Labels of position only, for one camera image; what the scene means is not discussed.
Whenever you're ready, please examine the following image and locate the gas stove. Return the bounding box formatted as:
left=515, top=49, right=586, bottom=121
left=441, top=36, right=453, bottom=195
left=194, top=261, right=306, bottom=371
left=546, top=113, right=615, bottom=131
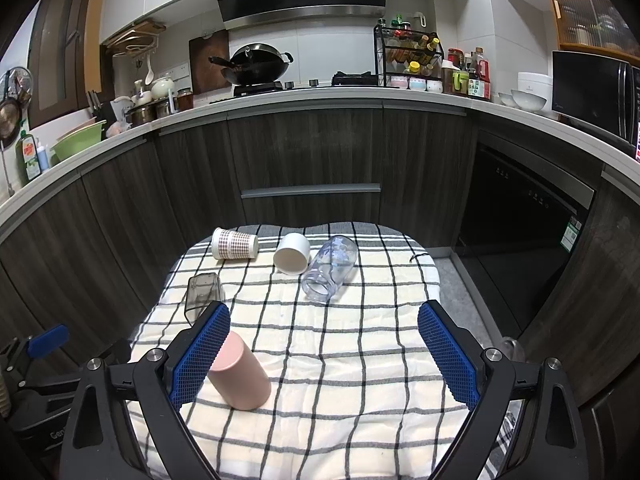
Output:
left=232, top=72, right=378, bottom=98

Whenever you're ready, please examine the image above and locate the black spice rack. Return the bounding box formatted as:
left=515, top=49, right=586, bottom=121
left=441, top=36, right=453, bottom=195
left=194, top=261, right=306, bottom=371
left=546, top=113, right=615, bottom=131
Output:
left=373, top=24, right=445, bottom=90

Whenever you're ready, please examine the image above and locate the black microwave oven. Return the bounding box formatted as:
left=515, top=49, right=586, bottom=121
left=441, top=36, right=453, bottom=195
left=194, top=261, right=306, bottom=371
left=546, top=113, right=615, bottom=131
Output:
left=551, top=51, right=639, bottom=160

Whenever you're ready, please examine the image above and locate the white bowl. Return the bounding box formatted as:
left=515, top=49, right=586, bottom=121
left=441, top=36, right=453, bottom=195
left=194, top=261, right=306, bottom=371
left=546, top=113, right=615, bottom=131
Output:
left=511, top=89, right=548, bottom=113

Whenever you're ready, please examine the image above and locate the dish soap bottle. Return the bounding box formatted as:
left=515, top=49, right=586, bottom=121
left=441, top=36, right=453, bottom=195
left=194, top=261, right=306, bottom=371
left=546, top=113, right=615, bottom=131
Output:
left=18, top=130, right=42, bottom=183

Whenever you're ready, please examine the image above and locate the pink cup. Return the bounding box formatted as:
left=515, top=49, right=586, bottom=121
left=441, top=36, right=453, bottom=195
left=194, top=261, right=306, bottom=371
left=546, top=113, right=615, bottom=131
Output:
left=207, top=332, right=271, bottom=411

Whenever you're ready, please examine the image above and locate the brown patterned paper cup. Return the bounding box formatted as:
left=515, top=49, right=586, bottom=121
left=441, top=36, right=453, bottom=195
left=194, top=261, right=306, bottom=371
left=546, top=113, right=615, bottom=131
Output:
left=212, top=228, right=259, bottom=260

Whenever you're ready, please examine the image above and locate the red label sauce bottle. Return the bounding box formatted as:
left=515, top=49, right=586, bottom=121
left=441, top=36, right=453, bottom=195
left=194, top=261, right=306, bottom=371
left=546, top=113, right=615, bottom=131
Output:
left=468, top=47, right=491, bottom=101

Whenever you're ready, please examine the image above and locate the white teapot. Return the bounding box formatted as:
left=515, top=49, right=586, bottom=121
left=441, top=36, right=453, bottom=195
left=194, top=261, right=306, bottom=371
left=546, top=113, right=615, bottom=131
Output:
left=151, top=75, right=175, bottom=101

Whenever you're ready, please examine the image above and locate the wooden cutting board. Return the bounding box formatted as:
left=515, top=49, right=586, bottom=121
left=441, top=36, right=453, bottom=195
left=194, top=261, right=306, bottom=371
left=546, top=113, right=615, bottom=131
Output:
left=189, top=30, right=231, bottom=94

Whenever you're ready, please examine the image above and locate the smoky square transparent cup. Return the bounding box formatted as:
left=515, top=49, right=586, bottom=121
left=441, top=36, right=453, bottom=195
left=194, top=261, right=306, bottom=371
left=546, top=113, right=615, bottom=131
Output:
left=184, top=272, right=224, bottom=325

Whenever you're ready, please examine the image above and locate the black wok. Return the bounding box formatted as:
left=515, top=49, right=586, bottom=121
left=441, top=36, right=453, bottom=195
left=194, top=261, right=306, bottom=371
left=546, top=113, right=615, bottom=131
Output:
left=208, top=44, right=294, bottom=86

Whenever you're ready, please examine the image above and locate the wooden glass cabinet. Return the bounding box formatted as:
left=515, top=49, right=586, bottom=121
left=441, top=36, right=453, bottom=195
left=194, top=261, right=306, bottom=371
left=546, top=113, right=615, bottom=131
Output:
left=550, top=0, right=639, bottom=66

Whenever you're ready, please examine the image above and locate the white plastic cup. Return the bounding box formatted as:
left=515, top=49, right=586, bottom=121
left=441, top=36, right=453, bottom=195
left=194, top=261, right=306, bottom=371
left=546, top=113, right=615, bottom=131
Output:
left=273, top=233, right=310, bottom=275

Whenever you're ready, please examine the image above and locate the green basin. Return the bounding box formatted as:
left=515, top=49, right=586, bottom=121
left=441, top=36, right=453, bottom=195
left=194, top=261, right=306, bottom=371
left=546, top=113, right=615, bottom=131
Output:
left=52, top=120, right=106, bottom=162

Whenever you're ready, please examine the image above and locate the black dishwasher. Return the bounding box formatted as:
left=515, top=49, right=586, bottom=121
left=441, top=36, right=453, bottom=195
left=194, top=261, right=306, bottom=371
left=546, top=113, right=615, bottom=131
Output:
left=456, top=143, right=594, bottom=339

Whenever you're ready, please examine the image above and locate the checkered white cloth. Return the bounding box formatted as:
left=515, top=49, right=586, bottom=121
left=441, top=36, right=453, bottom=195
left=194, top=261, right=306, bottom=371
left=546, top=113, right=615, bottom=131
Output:
left=129, top=222, right=469, bottom=479

